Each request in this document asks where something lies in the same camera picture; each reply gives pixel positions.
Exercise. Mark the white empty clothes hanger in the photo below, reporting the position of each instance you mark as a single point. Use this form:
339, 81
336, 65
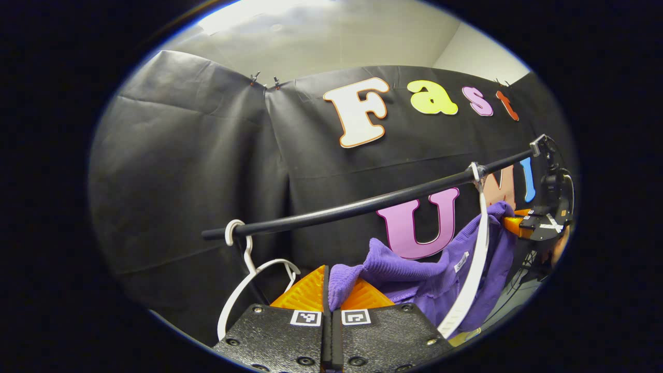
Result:
250, 259

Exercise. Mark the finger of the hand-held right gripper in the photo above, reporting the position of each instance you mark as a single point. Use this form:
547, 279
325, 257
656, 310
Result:
513, 226

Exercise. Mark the purple shirt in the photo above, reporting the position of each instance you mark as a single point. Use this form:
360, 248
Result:
430, 280

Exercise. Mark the white clothes hanger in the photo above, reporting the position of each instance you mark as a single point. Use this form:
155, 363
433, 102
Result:
250, 259
474, 280

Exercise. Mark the black clothes rack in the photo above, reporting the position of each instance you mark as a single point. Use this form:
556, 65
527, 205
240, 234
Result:
362, 205

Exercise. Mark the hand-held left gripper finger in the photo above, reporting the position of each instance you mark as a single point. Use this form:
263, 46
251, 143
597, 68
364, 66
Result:
336, 344
326, 342

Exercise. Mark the black backdrop cloth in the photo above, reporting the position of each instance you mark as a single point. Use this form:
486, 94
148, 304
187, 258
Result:
181, 181

